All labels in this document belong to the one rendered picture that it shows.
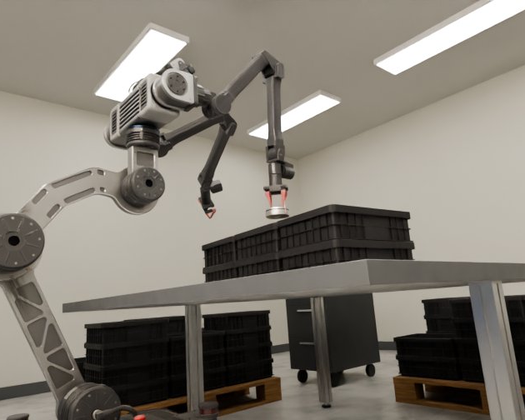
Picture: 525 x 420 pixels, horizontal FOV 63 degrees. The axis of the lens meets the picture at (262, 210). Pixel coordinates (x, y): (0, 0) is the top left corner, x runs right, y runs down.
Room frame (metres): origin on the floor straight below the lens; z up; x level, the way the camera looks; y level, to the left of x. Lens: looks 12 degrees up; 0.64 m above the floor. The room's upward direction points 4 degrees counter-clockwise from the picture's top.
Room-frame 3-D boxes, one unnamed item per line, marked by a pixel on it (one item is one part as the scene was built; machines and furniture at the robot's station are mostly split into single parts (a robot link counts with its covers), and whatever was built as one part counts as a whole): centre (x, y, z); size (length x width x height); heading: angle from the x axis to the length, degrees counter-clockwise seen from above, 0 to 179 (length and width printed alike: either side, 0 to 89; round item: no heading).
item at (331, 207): (1.52, -0.29, 0.92); 0.40 x 0.30 x 0.02; 125
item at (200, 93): (1.53, 0.22, 1.45); 0.09 x 0.08 x 0.12; 41
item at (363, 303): (3.68, -0.51, 0.45); 0.62 x 0.45 x 0.90; 131
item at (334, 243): (1.52, -0.29, 0.76); 0.40 x 0.30 x 0.12; 125
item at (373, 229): (1.52, -0.29, 0.87); 0.40 x 0.30 x 0.11; 125
